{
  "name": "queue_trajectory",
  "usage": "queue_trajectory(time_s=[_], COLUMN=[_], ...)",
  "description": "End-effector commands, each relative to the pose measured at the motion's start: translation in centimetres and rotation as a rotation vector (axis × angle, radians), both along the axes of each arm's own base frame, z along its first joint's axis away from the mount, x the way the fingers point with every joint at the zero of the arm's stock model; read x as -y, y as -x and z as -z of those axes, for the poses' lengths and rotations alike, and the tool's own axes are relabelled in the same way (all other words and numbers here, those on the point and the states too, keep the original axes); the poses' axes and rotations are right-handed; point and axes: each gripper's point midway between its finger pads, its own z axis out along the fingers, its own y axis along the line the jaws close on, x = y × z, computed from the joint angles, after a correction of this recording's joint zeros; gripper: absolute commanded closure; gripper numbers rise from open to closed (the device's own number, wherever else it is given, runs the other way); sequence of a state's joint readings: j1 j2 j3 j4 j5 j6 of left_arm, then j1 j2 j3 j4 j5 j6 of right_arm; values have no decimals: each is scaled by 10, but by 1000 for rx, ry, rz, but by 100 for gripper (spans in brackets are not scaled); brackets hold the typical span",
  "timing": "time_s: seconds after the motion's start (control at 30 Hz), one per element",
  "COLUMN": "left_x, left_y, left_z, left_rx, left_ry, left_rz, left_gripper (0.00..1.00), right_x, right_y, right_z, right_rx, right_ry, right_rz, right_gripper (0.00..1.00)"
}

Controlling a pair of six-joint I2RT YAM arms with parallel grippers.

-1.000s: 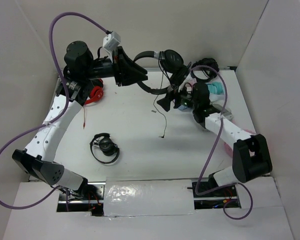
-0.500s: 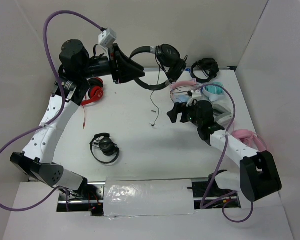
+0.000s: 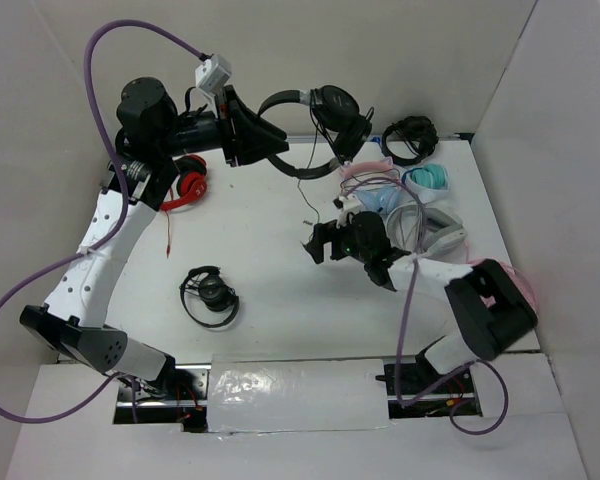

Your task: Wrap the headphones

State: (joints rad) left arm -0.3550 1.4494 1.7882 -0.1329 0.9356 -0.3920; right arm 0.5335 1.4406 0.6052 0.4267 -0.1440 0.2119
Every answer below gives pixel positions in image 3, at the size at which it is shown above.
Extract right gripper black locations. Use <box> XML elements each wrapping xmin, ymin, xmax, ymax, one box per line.
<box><xmin>305</xmin><ymin>217</ymin><xmax>371</xmax><ymax>263</ymax></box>

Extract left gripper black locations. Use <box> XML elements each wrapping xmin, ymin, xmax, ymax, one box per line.
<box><xmin>156</xmin><ymin>84</ymin><xmax>289</xmax><ymax>167</ymax></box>

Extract black wired headphones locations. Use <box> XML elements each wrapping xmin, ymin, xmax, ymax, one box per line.
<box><xmin>258</xmin><ymin>85</ymin><xmax>375</xmax><ymax>186</ymax></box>

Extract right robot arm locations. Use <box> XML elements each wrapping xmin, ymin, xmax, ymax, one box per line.
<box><xmin>303</xmin><ymin>212</ymin><xmax>538</xmax><ymax>392</ymax></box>

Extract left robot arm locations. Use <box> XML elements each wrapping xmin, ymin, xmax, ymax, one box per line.
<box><xmin>20</xmin><ymin>77</ymin><xmax>289</xmax><ymax>399</ymax></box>

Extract red black headphones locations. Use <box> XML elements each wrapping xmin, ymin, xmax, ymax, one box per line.
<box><xmin>161</xmin><ymin>154</ymin><xmax>208</xmax><ymax>257</ymax></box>

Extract pink blue cat-ear headphones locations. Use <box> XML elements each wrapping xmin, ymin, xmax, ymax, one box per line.
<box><xmin>339</xmin><ymin>157</ymin><xmax>402</xmax><ymax>215</ymax></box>

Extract grey white headphones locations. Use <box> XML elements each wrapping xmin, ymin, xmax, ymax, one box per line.
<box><xmin>385</xmin><ymin>201</ymin><xmax>468</xmax><ymax>258</ymax></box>

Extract teal white headphones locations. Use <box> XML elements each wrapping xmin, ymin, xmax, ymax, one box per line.
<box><xmin>401</xmin><ymin>164</ymin><xmax>450</xmax><ymax>204</ymax></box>

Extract small black folded headphones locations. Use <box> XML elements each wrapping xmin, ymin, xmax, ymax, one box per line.
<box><xmin>179</xmin><ymin>266</ymin><xmax>240</xmax><ymax>330</ymax></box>

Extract black headphones at back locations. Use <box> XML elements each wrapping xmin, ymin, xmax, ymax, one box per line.
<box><xmin>380</xmin><ymin>115</ymin><xmax>439</xmax><ymax>167</ymax></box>

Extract glossy white tape sheet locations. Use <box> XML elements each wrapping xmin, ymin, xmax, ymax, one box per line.
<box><xmin>207</xmin><ymin>359</ymin><xmax>389</xmax><ymax>434</ymax></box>

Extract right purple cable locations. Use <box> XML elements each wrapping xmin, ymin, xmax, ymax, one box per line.
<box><xmin>344</xmin><ymin>174</ymin><xmax>510</xmax><ymax>437</ymax></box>

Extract purple cable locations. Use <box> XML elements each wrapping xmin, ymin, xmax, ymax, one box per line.
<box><xmin>344</xmin><ymin>174</ymin><xmax>510</xmax><ymax>437</ymax></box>
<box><xmin>0</xmin><ymin>19</ymin><xmax>214</xmax><ymax>424</ymax></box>

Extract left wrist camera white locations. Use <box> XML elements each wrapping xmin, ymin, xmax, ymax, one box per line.
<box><xmin>195</xmin><ymin>54</ymin><xmax>232</xmax><ymax>103</ymax></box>

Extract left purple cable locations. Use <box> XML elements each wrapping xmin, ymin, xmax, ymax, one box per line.
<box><xmin>0</xmin><ymin>19</ymin><xmax>214</xmax><ymax>424</ymax></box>

